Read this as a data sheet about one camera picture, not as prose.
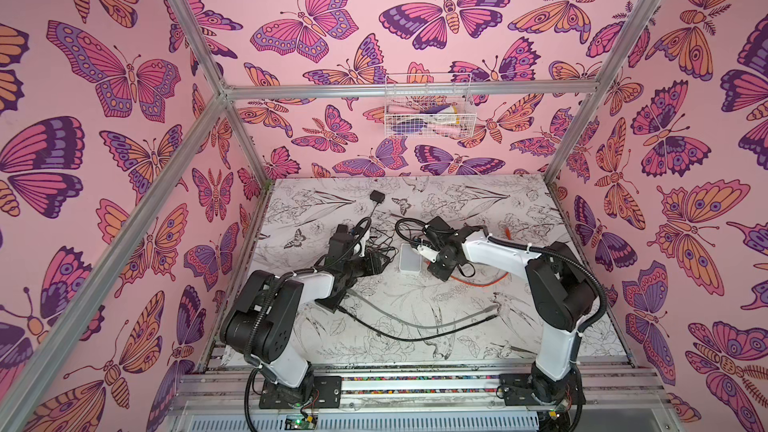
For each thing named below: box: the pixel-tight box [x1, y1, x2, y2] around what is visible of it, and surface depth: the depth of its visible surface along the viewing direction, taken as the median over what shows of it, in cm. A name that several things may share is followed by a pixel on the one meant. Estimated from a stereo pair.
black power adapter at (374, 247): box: [365, 240, 385, 254], surface depth 102 cm
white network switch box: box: [400, 244, 422, 273], surface depth 96 cm
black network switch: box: [314, 290, 347, 314], surface depth 88 cm
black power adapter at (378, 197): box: [369, 190, 386, 218], surface depth 115 cm
